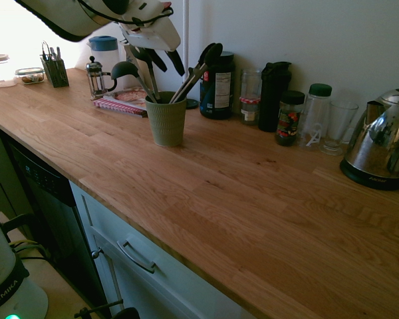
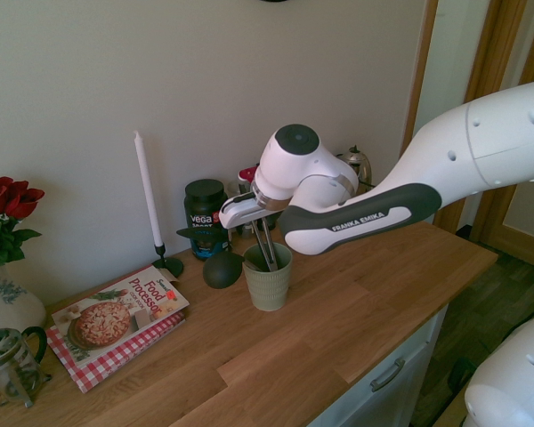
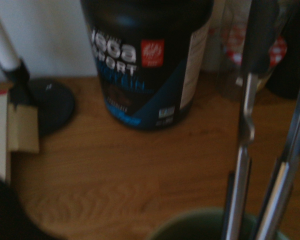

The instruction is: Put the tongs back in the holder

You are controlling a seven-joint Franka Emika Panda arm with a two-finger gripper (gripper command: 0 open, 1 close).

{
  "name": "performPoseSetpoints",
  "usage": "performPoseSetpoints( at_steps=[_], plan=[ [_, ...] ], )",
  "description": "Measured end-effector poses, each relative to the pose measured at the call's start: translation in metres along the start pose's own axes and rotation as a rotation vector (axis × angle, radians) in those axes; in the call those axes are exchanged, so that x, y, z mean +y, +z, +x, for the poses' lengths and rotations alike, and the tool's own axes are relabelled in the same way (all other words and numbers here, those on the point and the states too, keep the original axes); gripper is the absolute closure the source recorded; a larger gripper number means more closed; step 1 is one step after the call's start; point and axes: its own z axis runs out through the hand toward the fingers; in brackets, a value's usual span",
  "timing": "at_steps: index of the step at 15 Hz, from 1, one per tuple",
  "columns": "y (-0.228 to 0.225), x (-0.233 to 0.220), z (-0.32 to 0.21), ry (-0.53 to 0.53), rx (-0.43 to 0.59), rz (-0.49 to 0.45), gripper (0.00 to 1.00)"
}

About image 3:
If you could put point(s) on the steel tongs with black tips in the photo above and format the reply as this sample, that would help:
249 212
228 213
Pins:
242 175

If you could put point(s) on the small jar red checkered lid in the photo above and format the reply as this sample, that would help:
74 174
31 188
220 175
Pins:
232 56

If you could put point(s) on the black candle holder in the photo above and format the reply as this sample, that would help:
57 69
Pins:
55 105

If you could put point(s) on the black shaker bottle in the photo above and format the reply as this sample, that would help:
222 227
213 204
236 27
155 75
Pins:
282 87

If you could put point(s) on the empty clear glass jar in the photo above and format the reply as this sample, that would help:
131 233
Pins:
230 20

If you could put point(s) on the green ribbed utensil holder cup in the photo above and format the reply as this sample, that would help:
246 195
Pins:
185 227

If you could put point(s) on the black protein powder tub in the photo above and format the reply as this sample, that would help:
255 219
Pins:
140 75

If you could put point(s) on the tan cardboard bookmark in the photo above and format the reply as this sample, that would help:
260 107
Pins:
22 130

